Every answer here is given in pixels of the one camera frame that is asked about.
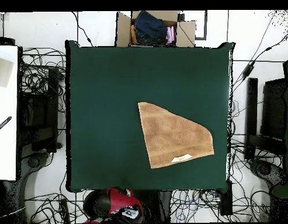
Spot tan terry towel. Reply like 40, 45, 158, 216
137, 101, 215, 169

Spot dark green table cloth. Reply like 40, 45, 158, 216
65, 40, 235, 193

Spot black ridged strap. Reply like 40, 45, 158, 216
0, 115, 13, 135

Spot beige paper sheet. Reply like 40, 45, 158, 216
0, 55, 14, 89

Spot black equipment rack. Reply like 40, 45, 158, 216
18, 66, 61, 153

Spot brown cardboard box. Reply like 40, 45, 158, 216
115, 10, 197, 48

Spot black power strip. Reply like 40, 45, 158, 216
219, 180, 234, 216

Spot pink cloth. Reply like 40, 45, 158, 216
165, 26, 175, 46

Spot blue denim jeans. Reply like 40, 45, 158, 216
133, 10, 169, 45

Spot black power adapter cable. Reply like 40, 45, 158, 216
232, 26, 288, 81

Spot white side table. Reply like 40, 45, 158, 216
0, 45, 19, 181

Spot black metal frame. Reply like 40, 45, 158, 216
243, 77, 287, 162

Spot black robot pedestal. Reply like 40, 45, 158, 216
134, 190, 173, 223

